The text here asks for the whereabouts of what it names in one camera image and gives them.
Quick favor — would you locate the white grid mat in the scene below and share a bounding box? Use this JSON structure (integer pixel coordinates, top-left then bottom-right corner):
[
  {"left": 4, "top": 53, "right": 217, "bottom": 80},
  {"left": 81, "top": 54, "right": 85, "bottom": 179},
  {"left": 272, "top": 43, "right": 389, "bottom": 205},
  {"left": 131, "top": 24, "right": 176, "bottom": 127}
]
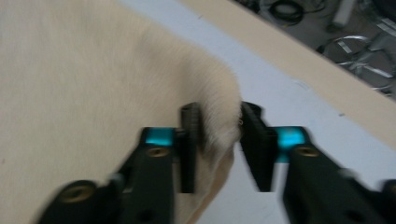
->
[{"left": 116, "top": 0, "right": 396, "bottom": 224}]

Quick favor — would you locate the black round stool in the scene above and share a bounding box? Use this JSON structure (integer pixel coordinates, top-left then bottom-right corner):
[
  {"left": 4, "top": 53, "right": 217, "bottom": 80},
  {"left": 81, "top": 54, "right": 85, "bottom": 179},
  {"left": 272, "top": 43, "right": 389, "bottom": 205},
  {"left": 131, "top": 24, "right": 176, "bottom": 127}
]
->
[{"left": 316, "top": 35, "right": 396, "bottom": 97}]

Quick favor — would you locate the white stand leg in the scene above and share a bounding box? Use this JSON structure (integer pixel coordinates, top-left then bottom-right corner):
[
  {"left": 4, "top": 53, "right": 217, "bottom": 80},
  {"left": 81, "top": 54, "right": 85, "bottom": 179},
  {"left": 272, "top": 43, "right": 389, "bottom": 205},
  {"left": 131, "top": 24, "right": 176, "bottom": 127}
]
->
[{"left": 326, "top": 0, "right": 360, "bottom": 33}]

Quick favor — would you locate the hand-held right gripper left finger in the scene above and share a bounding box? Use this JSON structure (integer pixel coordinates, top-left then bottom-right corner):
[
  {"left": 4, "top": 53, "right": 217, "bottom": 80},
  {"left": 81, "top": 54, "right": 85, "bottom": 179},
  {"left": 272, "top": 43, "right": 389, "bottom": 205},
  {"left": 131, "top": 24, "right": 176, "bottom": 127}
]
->
[{"left": 116, "top": 102, "right": 204, "bottom": 224}]

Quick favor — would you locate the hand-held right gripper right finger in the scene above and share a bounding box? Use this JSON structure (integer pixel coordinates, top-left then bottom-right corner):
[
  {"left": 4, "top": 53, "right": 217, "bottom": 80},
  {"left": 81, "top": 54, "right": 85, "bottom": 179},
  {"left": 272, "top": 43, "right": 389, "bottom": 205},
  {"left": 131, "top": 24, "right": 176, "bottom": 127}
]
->
[{"left": 238, "top": 101, "right": 389, "bottom": 224}]

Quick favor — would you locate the coiled black cable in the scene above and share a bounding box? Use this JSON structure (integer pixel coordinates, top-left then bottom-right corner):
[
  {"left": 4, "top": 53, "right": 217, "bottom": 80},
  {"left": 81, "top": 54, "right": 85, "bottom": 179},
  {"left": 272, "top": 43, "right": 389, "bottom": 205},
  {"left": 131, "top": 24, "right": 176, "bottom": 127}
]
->
[{"left": 266, "top": 0, "right": 306, "bottom": 25}]

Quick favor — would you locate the cream towel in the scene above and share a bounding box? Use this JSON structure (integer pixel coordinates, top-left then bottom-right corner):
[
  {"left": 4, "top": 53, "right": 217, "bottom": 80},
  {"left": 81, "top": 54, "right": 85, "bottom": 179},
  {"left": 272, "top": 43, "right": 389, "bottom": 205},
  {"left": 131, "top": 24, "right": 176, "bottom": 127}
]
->
[{"left": 0, "top": 0, "right": 243, "bottom": 224}]

